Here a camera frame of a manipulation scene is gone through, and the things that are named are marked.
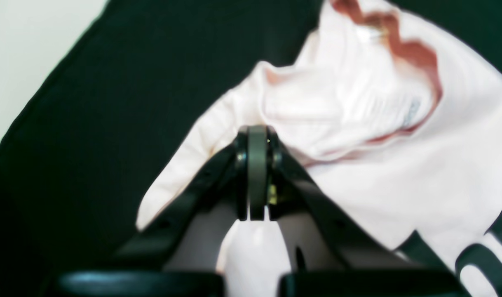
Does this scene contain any black table cloth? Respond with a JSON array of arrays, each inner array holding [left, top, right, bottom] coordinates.
[[0, 0, 502, 297]]

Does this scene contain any white side table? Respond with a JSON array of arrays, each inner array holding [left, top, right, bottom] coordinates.
[[0, 0, 107, 142]]

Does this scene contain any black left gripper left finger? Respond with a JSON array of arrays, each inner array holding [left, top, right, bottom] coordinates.
[[57, 126, 251, 297]]

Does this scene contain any pale pink T-shirt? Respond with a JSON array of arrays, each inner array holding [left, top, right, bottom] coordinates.
[[136, 0, 502, 297]]

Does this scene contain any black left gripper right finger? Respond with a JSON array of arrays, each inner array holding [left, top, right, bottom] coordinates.
[[257, 126, 464, 297]]

